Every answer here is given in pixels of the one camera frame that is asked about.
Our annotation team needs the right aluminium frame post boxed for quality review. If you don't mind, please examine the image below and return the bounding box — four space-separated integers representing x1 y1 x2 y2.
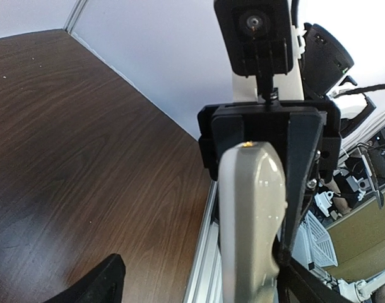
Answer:
63 0 89 34

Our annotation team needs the right black cable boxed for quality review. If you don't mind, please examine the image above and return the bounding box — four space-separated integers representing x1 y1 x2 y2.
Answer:
328 83 385 98

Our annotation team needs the white remote control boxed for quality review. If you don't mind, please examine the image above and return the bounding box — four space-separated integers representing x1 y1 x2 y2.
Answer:
218 142 288 302

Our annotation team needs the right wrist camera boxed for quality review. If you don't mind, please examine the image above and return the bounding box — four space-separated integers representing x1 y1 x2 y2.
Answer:
214 1 305 103

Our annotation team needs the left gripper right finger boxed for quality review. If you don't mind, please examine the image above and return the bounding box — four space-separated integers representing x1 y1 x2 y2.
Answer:
277 261 350 303

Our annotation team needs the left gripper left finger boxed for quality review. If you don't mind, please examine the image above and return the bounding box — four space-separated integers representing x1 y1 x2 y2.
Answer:
46 253 126 303

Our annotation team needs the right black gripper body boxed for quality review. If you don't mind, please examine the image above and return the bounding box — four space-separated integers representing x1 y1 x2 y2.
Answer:
198 100 341 181

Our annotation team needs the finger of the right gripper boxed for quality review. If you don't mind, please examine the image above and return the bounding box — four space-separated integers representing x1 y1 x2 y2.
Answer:
278 114 323 262

